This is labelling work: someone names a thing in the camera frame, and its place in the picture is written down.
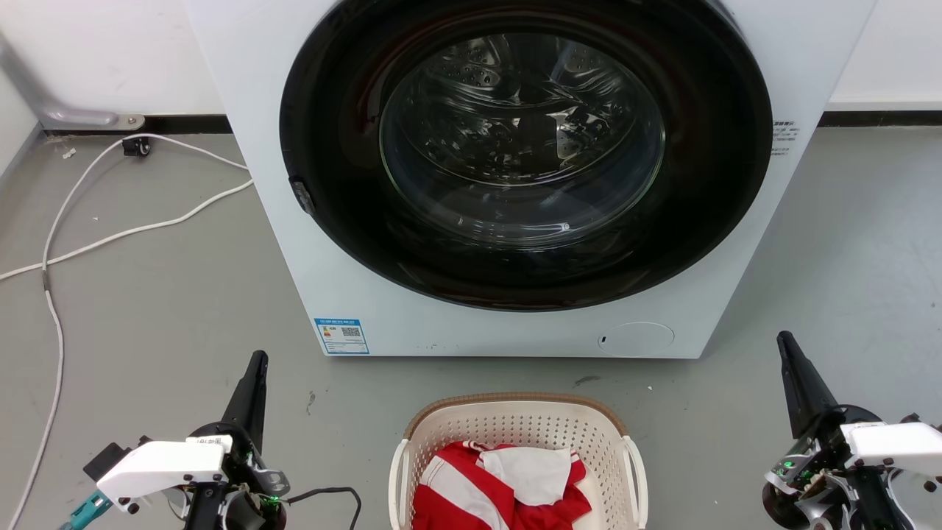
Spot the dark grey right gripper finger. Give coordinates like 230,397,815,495
777,331,841,440

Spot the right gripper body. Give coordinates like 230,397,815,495
761,404,942,530

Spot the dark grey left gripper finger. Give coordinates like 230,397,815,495
220,350,269,454

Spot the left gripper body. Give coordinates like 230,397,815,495
83,423,290,530

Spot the beige perforated laundry basket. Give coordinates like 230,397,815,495
388,392,649,530

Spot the blue energy label sticker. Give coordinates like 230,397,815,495
314,317,370,356

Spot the round white filter cover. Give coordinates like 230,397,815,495
597,322,676,358

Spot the red white striped garment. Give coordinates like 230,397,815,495
411,440,593,530

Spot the white cloth garment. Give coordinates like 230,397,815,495
480,445,584,506

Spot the white front-load washing machine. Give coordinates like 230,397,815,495
184,0,878,360

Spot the grey bent pipe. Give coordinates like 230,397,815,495
0,33,146,132

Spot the black round washer door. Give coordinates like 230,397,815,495
279,0,773,312

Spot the teal cable connector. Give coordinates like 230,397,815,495
59,491,113,530

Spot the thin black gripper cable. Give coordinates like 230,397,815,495
284,486,364,530

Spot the long white looping cable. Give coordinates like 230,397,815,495
6,133,251,530

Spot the white power cable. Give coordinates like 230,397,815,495
0,179,255,283

